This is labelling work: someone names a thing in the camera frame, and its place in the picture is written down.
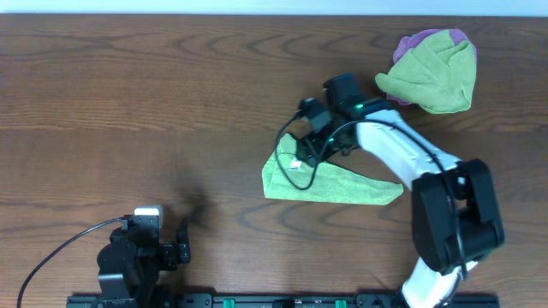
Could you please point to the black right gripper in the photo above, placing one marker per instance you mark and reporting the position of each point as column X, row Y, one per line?
column 309, row 149

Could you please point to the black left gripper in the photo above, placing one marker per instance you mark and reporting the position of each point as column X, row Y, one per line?
column 172, row 252

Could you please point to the light green microfiber cloth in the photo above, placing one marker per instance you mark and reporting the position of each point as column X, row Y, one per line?
column 282, row 172

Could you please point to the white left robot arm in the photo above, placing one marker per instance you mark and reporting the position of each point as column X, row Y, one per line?
column 130, row 265

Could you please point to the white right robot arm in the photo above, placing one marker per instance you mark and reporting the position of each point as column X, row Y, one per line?
column 456, row 221

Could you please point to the olive green folded cloth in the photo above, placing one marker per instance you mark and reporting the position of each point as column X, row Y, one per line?
column 432, row 75

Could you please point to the purple cloth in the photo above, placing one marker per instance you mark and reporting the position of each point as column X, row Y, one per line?
column 411, row 43

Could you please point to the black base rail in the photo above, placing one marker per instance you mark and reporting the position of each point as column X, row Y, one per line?
column 206, row 300

